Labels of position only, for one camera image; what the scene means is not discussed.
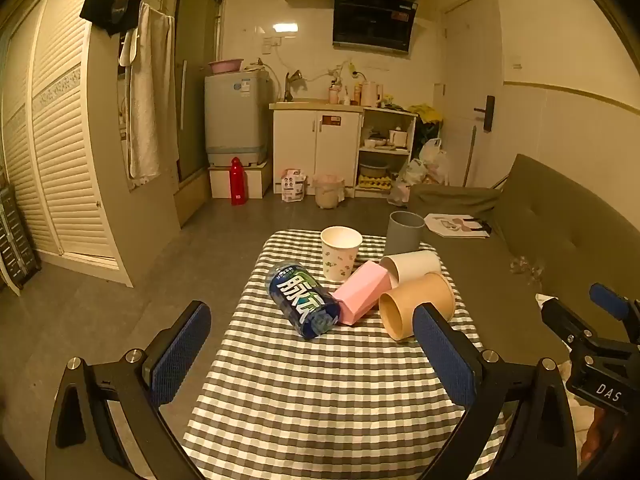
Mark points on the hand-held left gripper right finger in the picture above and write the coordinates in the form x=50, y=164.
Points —
x=444, y=360

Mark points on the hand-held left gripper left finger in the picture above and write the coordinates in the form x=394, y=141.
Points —
x=179, y=357

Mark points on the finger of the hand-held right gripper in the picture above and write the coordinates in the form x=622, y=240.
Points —
x=607, y=297
x=565, y=321

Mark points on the tan plastic cup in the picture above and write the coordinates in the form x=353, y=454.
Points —
x=430, y=292

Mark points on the white plastic cup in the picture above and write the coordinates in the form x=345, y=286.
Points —
x=417, y=266

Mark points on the pink square cup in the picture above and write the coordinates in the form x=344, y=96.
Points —
x=360, y=292

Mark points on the grey plastic cup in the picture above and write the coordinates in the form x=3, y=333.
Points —
x=402, y=237

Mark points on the floral paper cup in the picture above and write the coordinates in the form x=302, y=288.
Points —
x=340, y=255

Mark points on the person's right hand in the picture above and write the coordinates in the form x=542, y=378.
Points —
x=594, y=437

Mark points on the white cloth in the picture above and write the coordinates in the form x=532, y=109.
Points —
x=579, y=412

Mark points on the crumpled clear plastic wrap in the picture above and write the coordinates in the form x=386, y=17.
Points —
x=526, y=265

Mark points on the green sofa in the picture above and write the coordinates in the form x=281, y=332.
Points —
x=550, y=220

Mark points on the blue drink bottle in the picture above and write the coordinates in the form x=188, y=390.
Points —
x=300, y=302

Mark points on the grey white checkered tablecloth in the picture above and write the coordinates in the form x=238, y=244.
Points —
x=310, y=385

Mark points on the printed magazine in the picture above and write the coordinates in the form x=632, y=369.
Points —
x=452, y=226

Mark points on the white washing machine platform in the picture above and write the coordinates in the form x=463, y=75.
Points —
x=222, y=182

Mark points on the clear plastic bag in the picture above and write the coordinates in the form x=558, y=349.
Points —
x=405, y=182

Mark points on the red bottle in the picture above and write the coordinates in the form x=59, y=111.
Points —
x=238, y=182

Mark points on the yellow egg tray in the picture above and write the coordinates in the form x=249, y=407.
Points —
x=373, y=184

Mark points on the wooden broom stick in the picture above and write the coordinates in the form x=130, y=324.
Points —
x=469, y=155

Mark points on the white plastic bag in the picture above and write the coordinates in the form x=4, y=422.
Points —
x=435, y=160

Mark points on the black folding crate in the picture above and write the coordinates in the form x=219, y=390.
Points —
x=15, y=240

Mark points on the pink lined trash bin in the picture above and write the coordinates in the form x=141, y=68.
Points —
x=328, y=192

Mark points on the white printed package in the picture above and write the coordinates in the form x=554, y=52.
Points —
x=294, y=186

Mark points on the white small cooker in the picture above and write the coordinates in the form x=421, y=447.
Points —
x=397, y=138

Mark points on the white open shelf unit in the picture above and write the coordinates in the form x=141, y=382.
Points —
x=411, y=130

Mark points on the yellow cloth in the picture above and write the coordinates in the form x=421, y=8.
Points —
x=426, y=112

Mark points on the grey washing machine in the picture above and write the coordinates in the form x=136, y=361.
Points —
x=235, y=115

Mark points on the white louvered wardrobe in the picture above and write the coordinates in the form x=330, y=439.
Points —
x=65, y=135

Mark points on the white sink cabinet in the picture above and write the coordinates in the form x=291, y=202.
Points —
x=315, y=145

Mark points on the white hanging towel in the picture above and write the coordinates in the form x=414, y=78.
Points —
x=152, y=95

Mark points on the pink electric kettle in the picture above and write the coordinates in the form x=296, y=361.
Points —
x=371, y=94

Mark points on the glass shower door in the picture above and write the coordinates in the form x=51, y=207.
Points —
x=192, y=75

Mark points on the white door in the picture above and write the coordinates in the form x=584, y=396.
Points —
x=470, y=50

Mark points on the pink wash basin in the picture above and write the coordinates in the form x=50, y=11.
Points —
x=225, y=66

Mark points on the bronze faucet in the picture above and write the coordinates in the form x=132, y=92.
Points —
x=292, y=80

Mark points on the black range hood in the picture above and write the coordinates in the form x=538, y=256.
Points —
x=372, y=22

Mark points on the black hanging garment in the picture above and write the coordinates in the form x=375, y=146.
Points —
x=107, y=7

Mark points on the white light switch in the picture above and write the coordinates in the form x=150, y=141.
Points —
x=516, y=61

